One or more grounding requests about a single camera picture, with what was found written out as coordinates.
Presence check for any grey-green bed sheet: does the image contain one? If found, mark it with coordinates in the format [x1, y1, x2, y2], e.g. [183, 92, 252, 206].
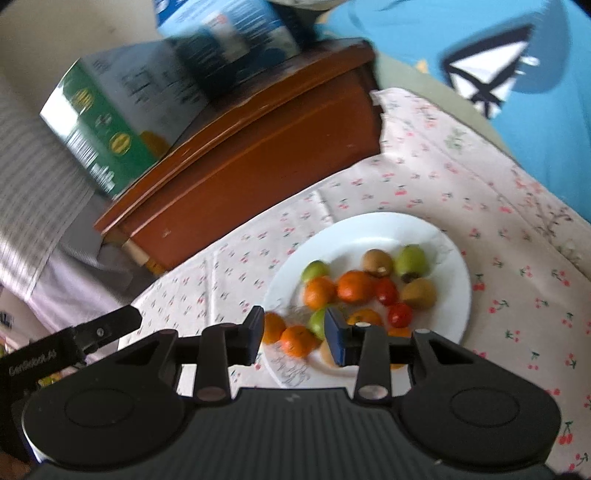
[372, 51, 522, 162]

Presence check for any brown-spotted green jujube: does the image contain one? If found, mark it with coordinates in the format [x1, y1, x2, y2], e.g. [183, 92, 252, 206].
[393, 244, 431, 283]

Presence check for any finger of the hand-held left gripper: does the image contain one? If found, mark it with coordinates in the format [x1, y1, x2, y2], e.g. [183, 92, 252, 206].
[69, 305, 142, 355]

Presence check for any blue cartoon pillow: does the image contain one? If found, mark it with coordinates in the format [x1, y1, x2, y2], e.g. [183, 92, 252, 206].
[318, 0, 591, 217]

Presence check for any white plate with grey drawing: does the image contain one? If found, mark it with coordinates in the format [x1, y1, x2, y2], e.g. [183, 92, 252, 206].
[262, 212, 472, 392]

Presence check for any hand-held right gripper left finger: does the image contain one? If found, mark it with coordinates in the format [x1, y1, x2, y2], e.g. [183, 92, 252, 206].
[108, 305, 267, 407]

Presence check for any green and grey carton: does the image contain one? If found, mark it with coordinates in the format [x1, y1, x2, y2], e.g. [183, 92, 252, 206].
[39, 39, 213, 201]

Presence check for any checkered grey curtain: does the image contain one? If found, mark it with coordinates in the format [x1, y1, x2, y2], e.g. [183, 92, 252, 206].
[0, 74, 153, 333]

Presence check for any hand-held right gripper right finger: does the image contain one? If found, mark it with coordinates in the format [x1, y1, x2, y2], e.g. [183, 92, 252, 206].
[323, 307, 483, 403]

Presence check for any blue carton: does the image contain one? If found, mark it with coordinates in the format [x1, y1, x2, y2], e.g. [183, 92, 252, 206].
[154, 0, 319, 100]

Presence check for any cherry print tablecloth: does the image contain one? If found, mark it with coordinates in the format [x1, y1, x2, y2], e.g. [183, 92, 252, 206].
[117, 88, 591, 480]

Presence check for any red cherry tomato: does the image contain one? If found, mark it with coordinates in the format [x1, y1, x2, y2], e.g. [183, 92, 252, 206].
[387, 302, 414, 328]
[375, 278, 400, 307]

